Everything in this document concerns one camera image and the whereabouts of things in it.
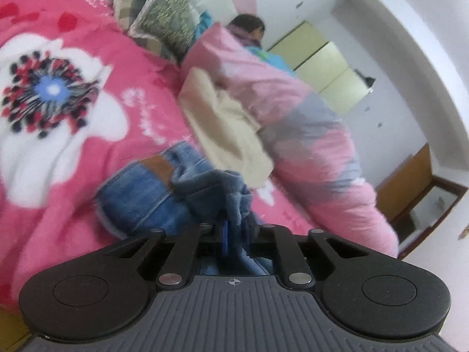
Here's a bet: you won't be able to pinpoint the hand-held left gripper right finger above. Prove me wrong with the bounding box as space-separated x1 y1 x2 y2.
245 224 369 290

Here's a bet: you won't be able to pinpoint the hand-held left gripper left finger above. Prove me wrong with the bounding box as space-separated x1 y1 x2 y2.
106 222 232 290

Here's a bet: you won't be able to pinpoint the blue fleece-lined jeans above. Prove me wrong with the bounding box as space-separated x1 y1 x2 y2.
93 141 272 277

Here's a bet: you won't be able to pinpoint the crumpled beige garment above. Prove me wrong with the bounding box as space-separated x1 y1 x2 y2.
178 68 275 187

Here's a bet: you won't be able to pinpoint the pink and grey quilt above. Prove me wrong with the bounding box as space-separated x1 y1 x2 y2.
179 22 400 259

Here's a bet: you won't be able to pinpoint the brown wooden door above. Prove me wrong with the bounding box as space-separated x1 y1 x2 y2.
375 143 469 261

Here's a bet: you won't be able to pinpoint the pink floral bed sheet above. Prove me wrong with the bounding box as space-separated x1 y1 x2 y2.
0 0 323 309

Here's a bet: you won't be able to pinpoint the pale yellow wardrobe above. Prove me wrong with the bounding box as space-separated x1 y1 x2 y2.
267 20 374 118

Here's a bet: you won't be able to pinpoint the black bag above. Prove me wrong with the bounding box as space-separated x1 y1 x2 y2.
354 69 376 89

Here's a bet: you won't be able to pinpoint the green floral pillow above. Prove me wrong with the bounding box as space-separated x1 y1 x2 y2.
126 0 198 63

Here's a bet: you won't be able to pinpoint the plaid pillow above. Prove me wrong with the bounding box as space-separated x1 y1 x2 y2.
112 0 164 50

